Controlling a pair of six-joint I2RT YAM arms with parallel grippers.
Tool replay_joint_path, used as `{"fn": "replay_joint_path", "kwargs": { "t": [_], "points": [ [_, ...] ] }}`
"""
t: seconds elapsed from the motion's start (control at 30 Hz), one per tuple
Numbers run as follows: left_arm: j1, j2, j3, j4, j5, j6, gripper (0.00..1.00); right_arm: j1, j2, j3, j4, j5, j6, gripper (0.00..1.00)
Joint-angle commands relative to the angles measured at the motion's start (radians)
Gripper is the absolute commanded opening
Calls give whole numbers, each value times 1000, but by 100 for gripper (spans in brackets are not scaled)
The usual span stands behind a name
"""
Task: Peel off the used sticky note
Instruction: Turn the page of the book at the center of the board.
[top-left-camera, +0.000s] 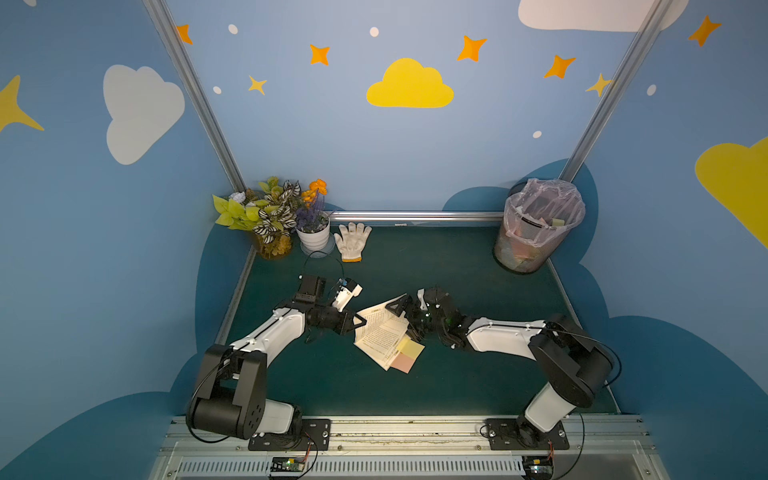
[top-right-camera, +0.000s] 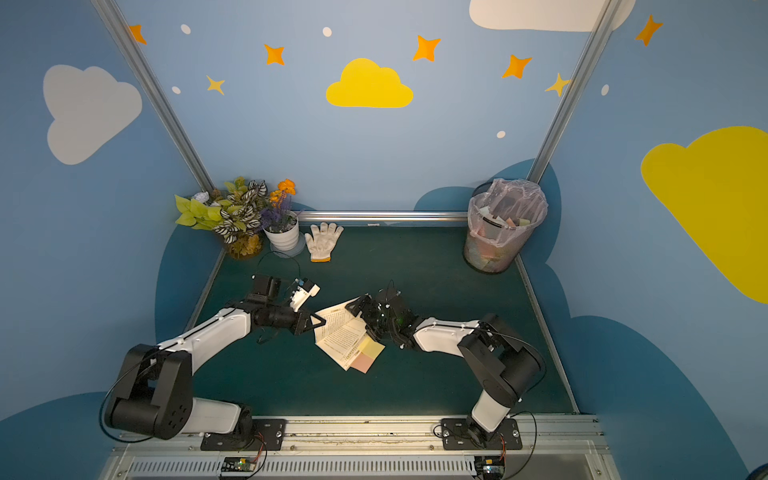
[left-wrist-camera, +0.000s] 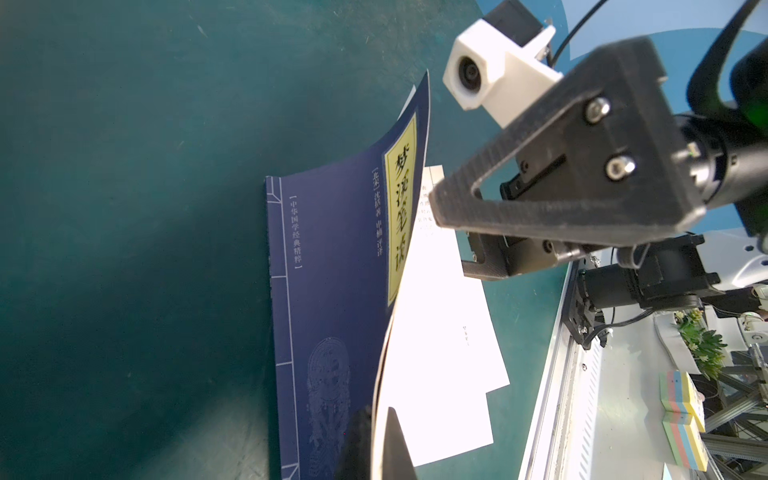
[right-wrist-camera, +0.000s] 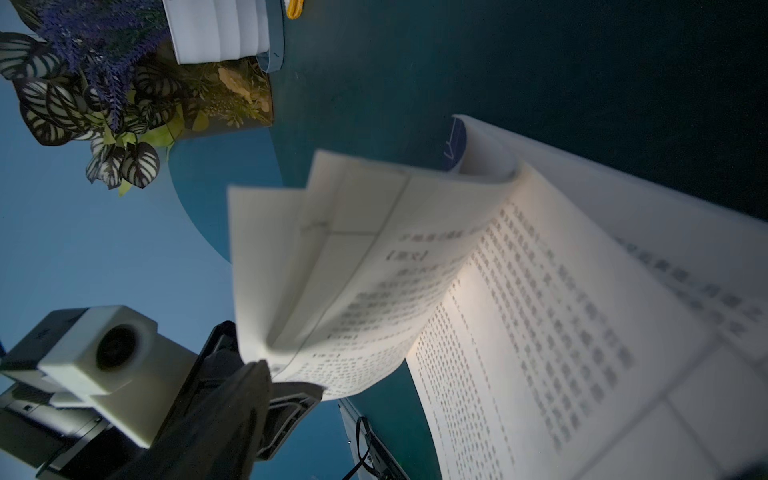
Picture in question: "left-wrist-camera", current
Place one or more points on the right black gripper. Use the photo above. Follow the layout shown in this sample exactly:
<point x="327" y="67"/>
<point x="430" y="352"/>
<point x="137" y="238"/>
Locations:
<point x="600" y="252"/>

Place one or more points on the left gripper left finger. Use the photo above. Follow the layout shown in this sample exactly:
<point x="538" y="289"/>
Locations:
<point x="355" y="457"/>

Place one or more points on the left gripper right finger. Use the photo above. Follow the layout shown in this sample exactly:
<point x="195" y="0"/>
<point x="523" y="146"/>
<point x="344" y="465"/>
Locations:
<point x="396" y="460"/>

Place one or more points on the dark blue book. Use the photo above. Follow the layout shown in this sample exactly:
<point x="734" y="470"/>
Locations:
<point x="370" y="307"/>

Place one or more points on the colourful sticky note stack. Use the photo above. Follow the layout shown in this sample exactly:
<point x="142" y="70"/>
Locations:
<point x="684" y="419"/>

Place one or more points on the small green artificial plant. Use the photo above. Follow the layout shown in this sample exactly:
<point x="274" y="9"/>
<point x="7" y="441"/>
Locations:
<point x="706" y="346"/>

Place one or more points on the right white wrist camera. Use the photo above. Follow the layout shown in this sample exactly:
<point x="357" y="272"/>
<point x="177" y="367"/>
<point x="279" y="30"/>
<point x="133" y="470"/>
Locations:
<point x="498" y="63"/>

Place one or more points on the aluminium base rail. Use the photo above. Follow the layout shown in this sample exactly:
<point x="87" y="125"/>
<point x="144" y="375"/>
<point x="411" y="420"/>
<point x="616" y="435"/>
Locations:
<point x="597" y="413"/>

